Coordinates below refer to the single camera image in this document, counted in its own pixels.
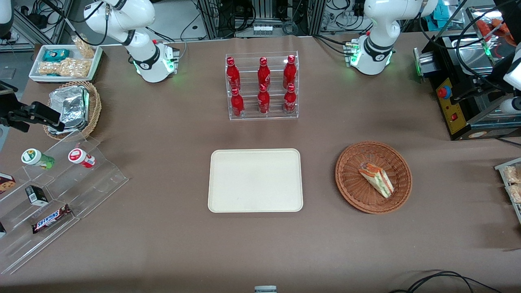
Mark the triangle sandwich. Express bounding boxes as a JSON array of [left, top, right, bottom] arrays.
[[358, 162, 395, 199]]

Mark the small peanut snack bag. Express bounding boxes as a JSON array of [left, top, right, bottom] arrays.
[[72, 35, 96, 59]]

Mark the silver foil container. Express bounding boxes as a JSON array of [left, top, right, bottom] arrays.
[[48, 86, 90, 136]]

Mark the brown cookie box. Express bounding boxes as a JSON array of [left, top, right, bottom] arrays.
[[0, 173, 17, 195]]

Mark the red lidded cup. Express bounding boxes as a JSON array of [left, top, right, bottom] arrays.
[[68, 149, 96, 169]]

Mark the right edge snack tray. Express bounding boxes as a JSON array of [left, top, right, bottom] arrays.
[[494, 157, 521, 225]]

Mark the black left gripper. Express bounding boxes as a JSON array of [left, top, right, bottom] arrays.
[[450, 61, 521, 103]]

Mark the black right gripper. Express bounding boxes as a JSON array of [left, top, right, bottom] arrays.
[[0, 93, 66, 132]]

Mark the silver plate with green light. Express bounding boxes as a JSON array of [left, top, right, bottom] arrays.
[[413, 48, 439, 78]]

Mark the clear acrylic stepped display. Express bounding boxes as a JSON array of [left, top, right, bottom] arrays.
[[0, 130, 129, 275]]

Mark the clear acrylic bottle rack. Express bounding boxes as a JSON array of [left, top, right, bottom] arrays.
[[225, 51, 300, 121]]

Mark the orange packet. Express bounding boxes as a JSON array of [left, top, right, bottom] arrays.
[[475, 18, 510, 42]]

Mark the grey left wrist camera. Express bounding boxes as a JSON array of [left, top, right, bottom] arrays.
[[499, 97, 521, 115]]

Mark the long peanut snack bag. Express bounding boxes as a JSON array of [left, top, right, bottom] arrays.
[[38, 58, 91, 78]]

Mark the green lidded cup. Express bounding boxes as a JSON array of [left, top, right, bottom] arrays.
[[21, 149, 55, 170]]

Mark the Snickers chocolate bar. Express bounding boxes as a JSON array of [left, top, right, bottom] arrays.
[[32, 204, 72, 234]]

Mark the cream rectangular serving tray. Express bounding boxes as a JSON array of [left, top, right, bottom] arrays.
[[208, 149, 304, 213]]

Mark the brown round wicker basket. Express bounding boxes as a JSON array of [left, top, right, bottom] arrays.
[[335, 141, 413, 214]]

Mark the tan wicker basket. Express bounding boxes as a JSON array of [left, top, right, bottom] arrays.
[[43, 81, 102, 141]]

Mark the black arm base cable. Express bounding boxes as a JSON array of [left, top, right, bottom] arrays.
[[313, 34, 351, 55]]

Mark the teal snack packet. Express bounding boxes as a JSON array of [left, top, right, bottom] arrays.
[[43, 49, 70, 63]]

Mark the black cable loop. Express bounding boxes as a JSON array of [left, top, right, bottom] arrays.
[[388, 270, 503, 293]]

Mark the red cola bottle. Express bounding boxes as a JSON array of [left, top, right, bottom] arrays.
[[226, 57, 241, 91], [283, 55, 297, 89], [231, 87, 245, 118], [258, 84, 271, 115], [284, 83, 297, 115], [257, 57, 271, 91]]

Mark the white snack bin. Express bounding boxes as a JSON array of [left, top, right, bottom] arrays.
[[28, 44, 103, 84]]

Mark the steel pan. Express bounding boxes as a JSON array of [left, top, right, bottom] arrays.
[[442, 35, 496, 77]]

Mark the small black box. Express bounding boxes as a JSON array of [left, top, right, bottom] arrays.
[[25, 185, 49, 206]]

